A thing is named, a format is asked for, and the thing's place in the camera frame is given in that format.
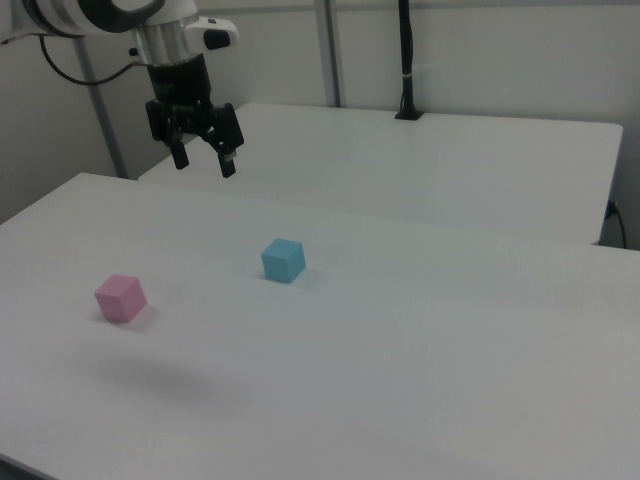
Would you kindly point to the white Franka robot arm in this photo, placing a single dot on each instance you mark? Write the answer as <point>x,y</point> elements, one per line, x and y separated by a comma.
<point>165,37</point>

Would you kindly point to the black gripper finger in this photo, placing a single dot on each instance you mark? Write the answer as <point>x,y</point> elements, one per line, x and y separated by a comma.
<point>227,145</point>
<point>179,152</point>

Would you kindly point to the blue cube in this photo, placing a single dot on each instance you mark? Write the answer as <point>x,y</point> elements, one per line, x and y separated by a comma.
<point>282,262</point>

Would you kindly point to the black camera pole with base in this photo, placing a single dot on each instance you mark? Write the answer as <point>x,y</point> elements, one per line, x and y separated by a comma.
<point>409,95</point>

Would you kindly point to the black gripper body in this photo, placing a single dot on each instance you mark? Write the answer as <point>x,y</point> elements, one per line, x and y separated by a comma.
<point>180,85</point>

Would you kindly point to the pink cube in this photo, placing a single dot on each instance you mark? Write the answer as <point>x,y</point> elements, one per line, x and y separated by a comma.
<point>120,300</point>

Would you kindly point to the grey partition post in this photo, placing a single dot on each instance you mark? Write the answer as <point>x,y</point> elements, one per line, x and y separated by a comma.
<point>102,110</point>
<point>332,50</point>

